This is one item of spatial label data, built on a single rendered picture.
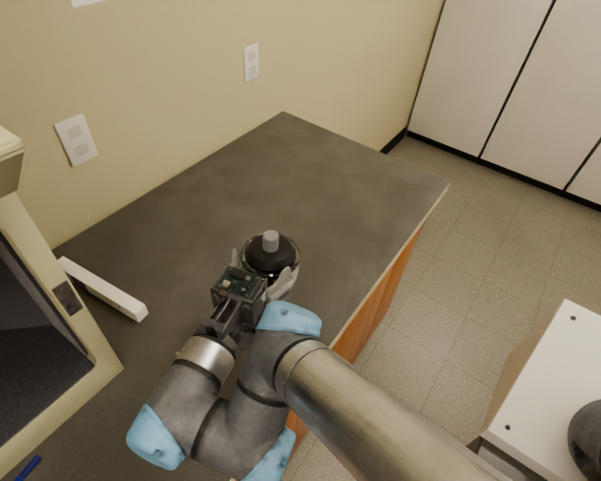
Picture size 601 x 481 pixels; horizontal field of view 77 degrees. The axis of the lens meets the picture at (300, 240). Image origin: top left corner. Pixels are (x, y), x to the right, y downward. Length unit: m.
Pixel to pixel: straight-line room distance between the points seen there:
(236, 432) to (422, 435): 0.24
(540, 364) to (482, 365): 1.31
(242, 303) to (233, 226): 0.52
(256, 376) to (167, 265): 0.58
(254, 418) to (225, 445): 0.05
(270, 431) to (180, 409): 0.11
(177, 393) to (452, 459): 0.33
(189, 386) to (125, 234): 0.65
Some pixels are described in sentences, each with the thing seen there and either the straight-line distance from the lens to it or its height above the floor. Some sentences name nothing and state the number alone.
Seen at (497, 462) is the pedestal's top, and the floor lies 0.94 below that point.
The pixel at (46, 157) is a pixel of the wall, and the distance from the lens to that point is 1.06.
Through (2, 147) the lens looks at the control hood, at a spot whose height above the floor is 1.51.
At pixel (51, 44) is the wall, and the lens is 1.00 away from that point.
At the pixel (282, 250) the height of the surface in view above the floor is 1.19.
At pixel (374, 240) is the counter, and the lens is 1.07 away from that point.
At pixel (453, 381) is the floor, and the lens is 2.02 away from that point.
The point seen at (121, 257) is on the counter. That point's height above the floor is 0.94.
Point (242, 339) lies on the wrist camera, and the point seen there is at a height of 1.15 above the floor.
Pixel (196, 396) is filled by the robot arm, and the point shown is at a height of 1.20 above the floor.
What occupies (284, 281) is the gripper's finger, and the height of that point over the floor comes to 1.17.
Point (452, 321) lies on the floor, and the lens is 2.19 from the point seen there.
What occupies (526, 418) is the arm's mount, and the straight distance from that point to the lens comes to 0.83.
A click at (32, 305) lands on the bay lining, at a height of 1.08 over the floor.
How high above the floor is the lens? 1.69
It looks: 47 degrees down
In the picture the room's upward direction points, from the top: 5 degrees clockwise
